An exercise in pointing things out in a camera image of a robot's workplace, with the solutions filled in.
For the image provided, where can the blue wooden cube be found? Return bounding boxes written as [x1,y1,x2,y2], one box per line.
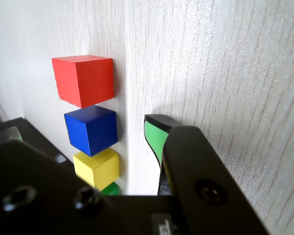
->
[64,105,118,157]

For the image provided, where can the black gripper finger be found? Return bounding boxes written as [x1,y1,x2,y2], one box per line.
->
[0,126,110,235]
[144,114,270,235]

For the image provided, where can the green wooden cube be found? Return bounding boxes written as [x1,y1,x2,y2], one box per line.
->
[100,182,121,196]

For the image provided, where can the black box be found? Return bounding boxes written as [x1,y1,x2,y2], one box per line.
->
[0,117,75,173]

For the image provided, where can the yellow wooden cube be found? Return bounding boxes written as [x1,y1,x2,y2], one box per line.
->
[73,148,120,189]

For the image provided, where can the red wooden cube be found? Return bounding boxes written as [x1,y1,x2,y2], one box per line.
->
[51,55,114,109]

